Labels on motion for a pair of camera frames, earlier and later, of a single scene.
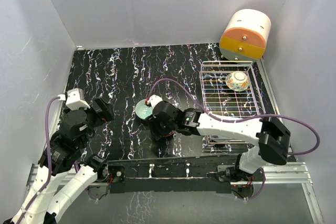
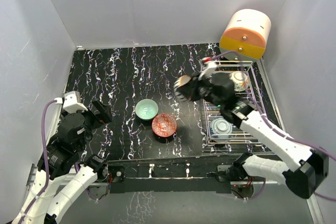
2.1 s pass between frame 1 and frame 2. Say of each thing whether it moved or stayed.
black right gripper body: moved
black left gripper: stayed
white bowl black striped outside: moved
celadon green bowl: stayed
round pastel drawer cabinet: stayed
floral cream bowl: stayed
